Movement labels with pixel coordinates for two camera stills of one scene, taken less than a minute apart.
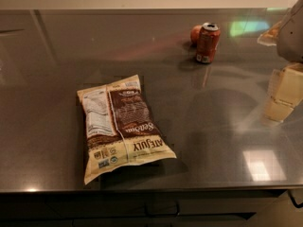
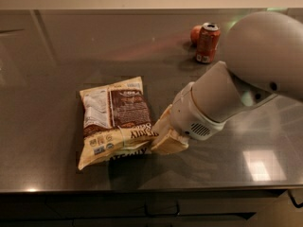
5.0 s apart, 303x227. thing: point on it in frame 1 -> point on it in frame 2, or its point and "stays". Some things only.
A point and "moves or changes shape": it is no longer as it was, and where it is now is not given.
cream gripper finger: [285, 91] -> [170, 143]
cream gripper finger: [270, 36] -> [164, 124]
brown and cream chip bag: [119, 128] moves or changes shape
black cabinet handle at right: [297, 205] stays
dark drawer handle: [164, 215] stays
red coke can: [207, 43] stays
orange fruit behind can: [195, 34] stays
